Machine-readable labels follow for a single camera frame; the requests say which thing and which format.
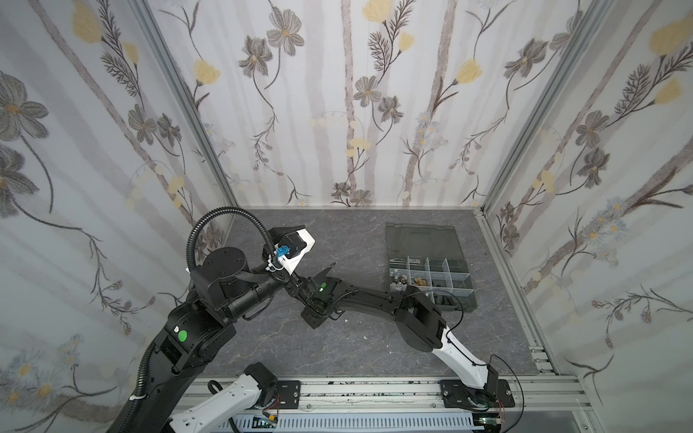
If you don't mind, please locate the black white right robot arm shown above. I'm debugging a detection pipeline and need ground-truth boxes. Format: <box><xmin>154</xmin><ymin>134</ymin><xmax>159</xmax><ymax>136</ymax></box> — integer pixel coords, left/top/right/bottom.
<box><xmin>292</xmin><ymin>276</ymin><xmax>515</xmax><ymax>411</ymax></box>

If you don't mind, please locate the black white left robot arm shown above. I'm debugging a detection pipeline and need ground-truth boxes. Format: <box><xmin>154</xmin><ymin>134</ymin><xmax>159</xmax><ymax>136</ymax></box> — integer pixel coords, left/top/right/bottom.
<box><xmin>109</xmin><ymin>247</ymin><xmax>337</xmax><ymax>432</ymax></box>

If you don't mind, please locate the green plastic organizer box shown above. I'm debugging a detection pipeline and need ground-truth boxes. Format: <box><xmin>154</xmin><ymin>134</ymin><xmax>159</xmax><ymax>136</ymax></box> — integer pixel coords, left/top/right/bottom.
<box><xmin>385</xmin><ymin>223</ymin><xmax>478</xmax><ymax>312</ymax></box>

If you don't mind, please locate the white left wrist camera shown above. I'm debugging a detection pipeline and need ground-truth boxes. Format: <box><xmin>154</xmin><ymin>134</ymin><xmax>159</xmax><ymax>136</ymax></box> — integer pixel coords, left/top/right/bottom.
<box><xmin>267</xmin><ymin>226</ymin><xmax>315</xmax><ymax>275</ymax></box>

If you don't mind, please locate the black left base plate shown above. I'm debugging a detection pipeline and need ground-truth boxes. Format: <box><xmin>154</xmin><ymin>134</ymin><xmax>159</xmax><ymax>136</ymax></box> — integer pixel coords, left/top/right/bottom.
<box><xmin>262</xmin><ymin>381</ymin><xmax>302</xmax><ymax>411</ymax></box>

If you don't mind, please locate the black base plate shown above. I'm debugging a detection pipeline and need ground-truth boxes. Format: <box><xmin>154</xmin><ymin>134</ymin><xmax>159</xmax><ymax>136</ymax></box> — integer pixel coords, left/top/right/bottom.
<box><xmin>262</xmin><ymin>381</ymin><xmax>302</xmax><ymax>411</ymax></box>
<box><xmin>440</xmin><ymin>379</ymin><xmax>516</xmax><ymax>411</ymax></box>

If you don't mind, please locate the black corrugated cable conduit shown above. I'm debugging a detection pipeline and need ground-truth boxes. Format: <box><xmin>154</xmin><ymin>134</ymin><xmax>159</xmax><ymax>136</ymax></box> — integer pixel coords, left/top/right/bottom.
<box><xmin>185</xmin><ymin>206</ymin><xmax>277</xmax><ymax>272</ymax></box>

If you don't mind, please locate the white slotted cable duct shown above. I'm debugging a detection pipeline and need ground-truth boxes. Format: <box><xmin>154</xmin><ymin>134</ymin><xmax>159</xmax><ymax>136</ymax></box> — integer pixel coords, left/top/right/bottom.
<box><xmin>233</xmin><ymin>412</ymin><xmax>484</xmax><ymax>432</ymax></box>

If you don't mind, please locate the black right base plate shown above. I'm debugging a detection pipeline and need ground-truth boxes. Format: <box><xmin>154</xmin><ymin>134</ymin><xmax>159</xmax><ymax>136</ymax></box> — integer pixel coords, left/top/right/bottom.
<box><xmin>440</xmin><ymin>379</ymin><xmax>516</xmax><ymax>411</ymax></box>

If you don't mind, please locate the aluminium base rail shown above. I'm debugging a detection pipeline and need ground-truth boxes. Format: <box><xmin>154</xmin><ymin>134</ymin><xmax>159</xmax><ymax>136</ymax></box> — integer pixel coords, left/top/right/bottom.
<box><xmin>188</xmin><ymin>376</ymin><xmax>597</xmax><ymax>429</ymax></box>

